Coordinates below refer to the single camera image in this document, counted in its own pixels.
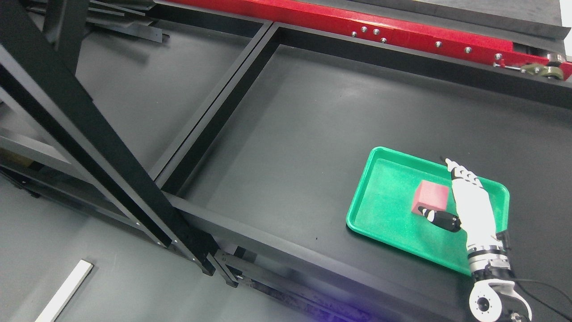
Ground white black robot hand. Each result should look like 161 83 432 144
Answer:
417 158 503 253

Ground green plastic tray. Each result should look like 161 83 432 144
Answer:
346 147 509 276

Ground black metal left shelf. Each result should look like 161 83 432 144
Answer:
0 0 273 275

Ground pink foam block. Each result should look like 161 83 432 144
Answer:
411 181 450 215

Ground white desk leg foot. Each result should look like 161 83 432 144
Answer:
35 259 94 322

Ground red metal beam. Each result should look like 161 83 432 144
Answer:
180 0 555 71

